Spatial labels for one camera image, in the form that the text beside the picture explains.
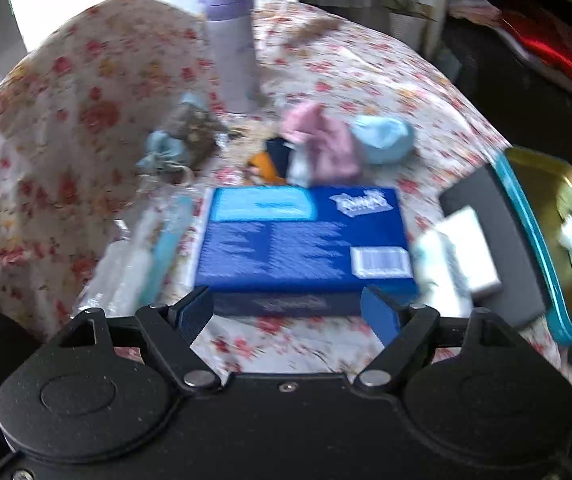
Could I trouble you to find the navy and yellow pouch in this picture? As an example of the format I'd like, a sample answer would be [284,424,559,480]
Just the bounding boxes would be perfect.
[247,137,297,184]

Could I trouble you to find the purple water bottle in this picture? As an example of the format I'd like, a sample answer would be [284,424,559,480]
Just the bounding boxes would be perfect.
[200,0,263,114]

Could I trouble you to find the gold tin with teal rim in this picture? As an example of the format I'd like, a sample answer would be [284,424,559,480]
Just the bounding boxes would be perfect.
[495,146,572,347]

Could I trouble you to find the white tissue pack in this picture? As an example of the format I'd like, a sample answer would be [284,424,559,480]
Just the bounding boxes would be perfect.
[437,207,503,294]

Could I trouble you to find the light blue drawstring sachet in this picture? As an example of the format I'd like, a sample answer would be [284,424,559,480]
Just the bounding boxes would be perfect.
[136,129,193,177]

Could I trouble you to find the clear plastic packet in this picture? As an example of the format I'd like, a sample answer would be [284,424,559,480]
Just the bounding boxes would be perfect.
[78,195,195,312]

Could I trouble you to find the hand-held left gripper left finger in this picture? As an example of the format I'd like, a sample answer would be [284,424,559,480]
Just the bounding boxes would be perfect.
[56,285,223,394]

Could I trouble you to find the potted plant in white pot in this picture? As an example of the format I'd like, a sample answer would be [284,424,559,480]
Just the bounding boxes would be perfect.
[385,0,448,57]

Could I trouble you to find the white and green tissue packet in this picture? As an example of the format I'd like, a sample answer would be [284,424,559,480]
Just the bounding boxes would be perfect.
[410,232,473,312]

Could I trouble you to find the dark patterned pouch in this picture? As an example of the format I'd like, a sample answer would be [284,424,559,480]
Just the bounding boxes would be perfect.
[168,102,227,169]

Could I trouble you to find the black tray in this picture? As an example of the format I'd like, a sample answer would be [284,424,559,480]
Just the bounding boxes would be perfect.
[438,162,553,332]

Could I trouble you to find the folded pink cloths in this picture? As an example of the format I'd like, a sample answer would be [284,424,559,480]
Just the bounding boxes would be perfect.
[447,0,503,27]

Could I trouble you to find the blue tissue box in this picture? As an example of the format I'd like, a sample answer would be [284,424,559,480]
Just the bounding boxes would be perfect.
[194,186,421,317]

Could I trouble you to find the red bag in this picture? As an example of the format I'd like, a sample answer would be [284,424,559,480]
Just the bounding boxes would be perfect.
[496,10,572,97]

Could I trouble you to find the pink cloth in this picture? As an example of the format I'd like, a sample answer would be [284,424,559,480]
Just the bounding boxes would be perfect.
[281,102,367,186]

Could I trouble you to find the light blue cloth ball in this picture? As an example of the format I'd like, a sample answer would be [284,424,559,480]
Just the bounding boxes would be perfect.
[350,115,415,165]

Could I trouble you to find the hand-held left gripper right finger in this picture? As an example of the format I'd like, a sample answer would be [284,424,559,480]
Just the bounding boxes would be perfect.
[355,285,528,394]

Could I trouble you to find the floral tablecloth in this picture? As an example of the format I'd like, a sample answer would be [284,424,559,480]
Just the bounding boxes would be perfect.
[0,0,567,377]

